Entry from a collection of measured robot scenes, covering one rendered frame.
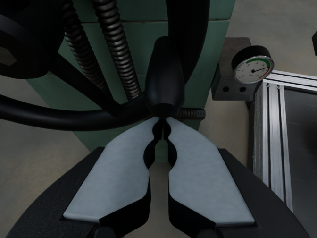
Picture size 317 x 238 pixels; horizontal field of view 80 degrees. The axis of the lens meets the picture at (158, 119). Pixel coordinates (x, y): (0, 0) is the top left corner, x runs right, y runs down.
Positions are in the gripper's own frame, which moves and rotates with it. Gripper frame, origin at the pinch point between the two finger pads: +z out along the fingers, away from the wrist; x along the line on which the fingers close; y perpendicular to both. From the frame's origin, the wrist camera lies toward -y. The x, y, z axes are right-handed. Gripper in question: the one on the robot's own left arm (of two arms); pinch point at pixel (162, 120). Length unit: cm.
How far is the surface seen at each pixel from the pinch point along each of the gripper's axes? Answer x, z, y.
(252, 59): 13.7, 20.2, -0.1
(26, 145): -74, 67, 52
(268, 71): 17.3, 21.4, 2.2
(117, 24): -5.0, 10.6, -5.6
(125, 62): -5.0, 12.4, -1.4
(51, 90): -28.7, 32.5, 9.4
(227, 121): 32, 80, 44
